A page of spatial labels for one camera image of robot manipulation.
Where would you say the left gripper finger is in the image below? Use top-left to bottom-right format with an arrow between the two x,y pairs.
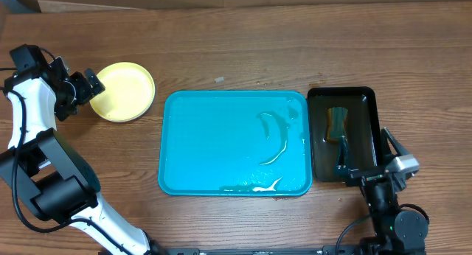
84,69 -> 105,99
55,56 -> 70,75

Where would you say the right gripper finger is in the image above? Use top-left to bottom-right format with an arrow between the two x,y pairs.
380,127 -> 409,163
335,136 -> 350,175

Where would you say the yellow plate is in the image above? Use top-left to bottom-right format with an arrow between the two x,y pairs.
90,62 -> 156,122

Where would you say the green yellow sponge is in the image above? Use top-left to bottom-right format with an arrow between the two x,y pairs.
324,107 -> 348,142

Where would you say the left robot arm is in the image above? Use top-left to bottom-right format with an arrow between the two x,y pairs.
1,44 -> 167,254

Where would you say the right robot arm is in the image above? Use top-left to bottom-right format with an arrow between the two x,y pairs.
333,128 -> 430,254

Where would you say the black water tray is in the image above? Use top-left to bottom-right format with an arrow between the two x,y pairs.
307,86 -> 381,182

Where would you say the teal plastic tray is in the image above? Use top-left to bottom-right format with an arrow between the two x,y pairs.
158,90 -> 313,197

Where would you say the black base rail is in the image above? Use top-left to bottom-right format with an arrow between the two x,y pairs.
97,245 -> 427,255

